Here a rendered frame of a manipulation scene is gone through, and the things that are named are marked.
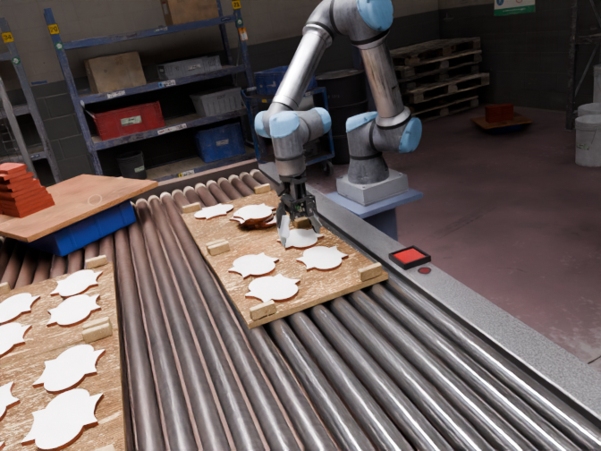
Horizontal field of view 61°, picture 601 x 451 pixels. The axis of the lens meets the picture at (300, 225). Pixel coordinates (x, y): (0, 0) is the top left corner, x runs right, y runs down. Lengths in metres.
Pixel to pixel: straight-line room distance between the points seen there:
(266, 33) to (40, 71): 2.57
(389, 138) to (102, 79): 4.18
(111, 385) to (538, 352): 0.79
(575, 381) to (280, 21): 6.09
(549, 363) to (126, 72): 5.09
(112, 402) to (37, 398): 0.16
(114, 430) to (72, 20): 5.46
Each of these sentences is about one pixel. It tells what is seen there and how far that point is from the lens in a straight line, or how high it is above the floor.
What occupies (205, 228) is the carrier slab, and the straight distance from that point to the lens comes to 1.67.
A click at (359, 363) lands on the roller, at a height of 0.92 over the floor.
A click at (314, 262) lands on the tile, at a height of 0.95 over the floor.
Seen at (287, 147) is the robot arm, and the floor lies 1.22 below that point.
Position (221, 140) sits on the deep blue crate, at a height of 0.35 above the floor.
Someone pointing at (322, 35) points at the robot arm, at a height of 1.45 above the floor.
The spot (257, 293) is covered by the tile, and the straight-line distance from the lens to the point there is 1.20.
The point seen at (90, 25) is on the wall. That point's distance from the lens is 6.16.
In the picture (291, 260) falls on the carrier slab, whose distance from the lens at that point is 1.34.
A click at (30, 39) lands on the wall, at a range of 6.13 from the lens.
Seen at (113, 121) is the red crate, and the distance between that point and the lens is 5.54.
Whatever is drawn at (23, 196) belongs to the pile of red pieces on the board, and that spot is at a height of 1.11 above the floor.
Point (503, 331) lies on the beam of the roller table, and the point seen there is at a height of 0.92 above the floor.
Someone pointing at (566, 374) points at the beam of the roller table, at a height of 0.92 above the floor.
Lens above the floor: 1.53
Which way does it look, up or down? 22 degrees down
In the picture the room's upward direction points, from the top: 10 degrees counter-clockwise
